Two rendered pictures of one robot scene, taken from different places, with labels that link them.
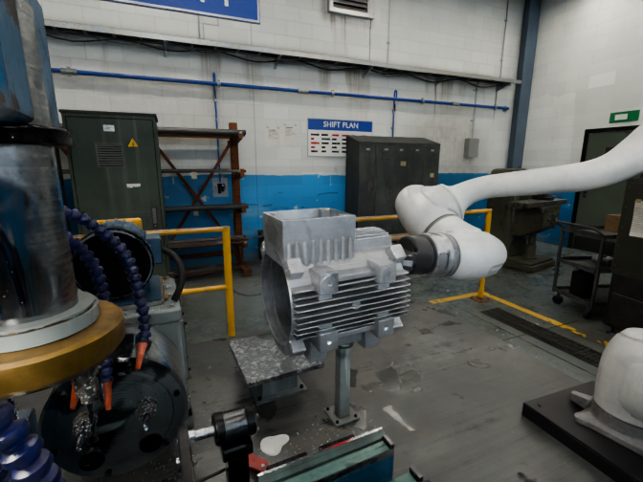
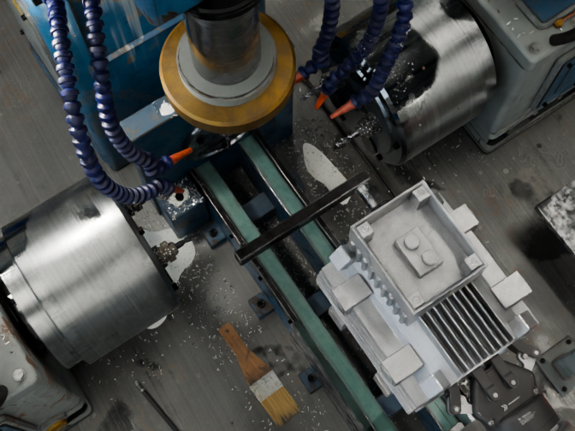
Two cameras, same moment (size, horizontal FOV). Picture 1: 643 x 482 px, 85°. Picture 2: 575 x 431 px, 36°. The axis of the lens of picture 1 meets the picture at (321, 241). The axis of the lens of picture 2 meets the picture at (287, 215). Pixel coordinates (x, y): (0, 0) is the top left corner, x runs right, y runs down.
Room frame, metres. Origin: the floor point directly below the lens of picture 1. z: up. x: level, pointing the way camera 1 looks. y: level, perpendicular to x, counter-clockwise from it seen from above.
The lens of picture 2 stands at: (0.37, -0.23, 2.37)
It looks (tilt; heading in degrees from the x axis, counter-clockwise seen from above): 71 degrees down; 81
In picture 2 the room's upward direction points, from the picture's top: 1 degrees clockwise
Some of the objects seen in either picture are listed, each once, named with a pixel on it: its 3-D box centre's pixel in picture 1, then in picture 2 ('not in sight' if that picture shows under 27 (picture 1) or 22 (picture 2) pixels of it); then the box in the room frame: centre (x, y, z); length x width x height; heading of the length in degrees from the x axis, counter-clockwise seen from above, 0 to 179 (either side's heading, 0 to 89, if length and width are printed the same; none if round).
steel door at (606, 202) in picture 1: (611, 186); not in sight; (5.90, -4.83, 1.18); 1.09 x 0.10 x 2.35; 23
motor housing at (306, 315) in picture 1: (330, 286); (424, 302); (0.58, -0.02, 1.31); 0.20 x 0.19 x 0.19; 115
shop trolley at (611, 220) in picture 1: (606, 264); not in sight; (3.52, -2.96, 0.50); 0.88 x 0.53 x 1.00; 96
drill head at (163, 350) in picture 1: (122, 384); (417, 66); (0.69, 0.44, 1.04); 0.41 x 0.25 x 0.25; 26
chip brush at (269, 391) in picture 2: not in sight; (256, 372); (0.36, 0.01, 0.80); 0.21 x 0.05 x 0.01; 118
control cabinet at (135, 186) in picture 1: (125, 221); not in sight; (3.35, 1.89, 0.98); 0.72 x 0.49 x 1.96; 113
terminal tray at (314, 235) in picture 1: (307, 235); (414, 254); (0.56, 0.02, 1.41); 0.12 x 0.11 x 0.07; 115
